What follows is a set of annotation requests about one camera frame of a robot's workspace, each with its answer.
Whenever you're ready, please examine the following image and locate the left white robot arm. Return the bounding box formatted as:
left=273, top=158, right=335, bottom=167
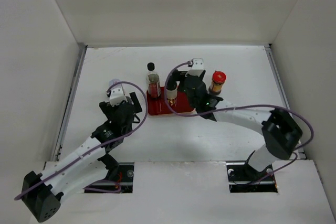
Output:
left=16, top=88, right=142, bottom=223

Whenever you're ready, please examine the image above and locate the white label dark bottle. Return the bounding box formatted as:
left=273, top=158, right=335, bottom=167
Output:
left=166, top=84, right=177, bottom=106

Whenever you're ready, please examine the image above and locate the red lid spice jar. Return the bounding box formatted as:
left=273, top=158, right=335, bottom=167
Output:
left=208, top=71, right=226, bottom=95

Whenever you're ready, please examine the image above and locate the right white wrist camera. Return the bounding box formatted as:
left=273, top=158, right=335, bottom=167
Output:
left=187, top=58, right=204, bottom=77

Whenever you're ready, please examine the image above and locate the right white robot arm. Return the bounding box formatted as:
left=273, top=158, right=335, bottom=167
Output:
left=164, top=69, right=303, bottom=180

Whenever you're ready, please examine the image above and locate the red rectangular tray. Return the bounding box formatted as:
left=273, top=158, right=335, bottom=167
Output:
left=146, top=87, right=194, bottom=116

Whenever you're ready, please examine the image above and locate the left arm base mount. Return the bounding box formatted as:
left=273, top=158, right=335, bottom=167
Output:
left=84, top=162, right=135, bottom=194

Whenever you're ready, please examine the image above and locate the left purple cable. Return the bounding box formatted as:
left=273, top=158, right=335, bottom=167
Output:
left=14, top=81, right=148, bottom=201

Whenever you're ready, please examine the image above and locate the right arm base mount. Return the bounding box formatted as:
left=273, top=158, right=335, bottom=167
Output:
left=226, top=161, right=278, bottom=193

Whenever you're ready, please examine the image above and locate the purple cable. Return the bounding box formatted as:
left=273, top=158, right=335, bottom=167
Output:
left=164, top=60, right=315, bottom=183
left=14, top=81, right=148, bottom=201

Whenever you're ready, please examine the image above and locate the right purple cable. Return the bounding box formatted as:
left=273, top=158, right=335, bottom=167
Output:
left=164, top=60, right=315, bottom=183

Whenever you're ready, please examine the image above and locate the white lid condiment jar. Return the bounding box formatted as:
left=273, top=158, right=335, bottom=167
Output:
left=109, top=79, right=122, bottom=89

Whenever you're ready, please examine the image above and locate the black cap sauce bottle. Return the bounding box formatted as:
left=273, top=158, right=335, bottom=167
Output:
left=146, top=62, right=161, bottom=99

